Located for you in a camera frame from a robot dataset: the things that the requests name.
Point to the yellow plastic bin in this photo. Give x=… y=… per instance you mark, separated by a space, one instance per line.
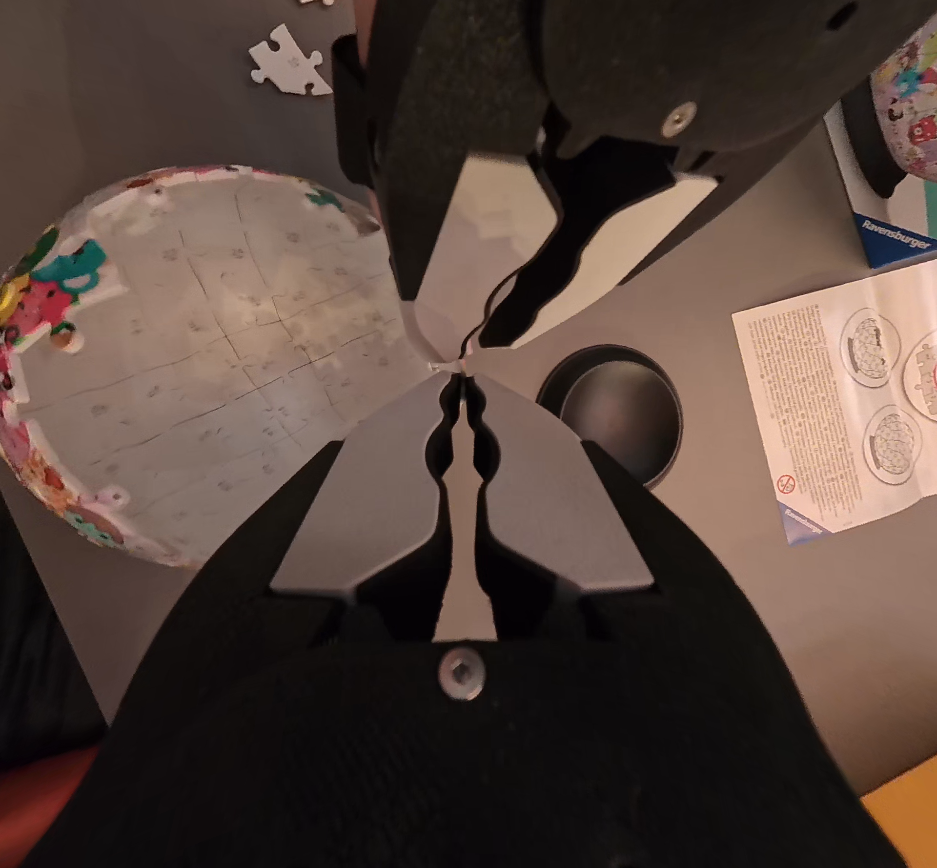
x=908 y=824

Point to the white instruction sheet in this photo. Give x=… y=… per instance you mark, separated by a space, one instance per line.
x=805 y=385

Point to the curved white puzzle piece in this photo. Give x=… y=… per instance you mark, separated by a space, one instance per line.
x=448 y=366

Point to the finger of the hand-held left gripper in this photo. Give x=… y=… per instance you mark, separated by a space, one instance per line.
x=637 y=238
x=483 y=238

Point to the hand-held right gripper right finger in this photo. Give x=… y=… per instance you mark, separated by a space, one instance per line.
x=556 y=516

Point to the colourful cartoon puzzle ball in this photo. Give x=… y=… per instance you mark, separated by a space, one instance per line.
x=219 y=355

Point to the teal puzzle box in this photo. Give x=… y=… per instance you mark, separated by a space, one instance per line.
x=889 y=238

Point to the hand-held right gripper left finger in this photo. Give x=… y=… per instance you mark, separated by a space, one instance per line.
x=366 y=516

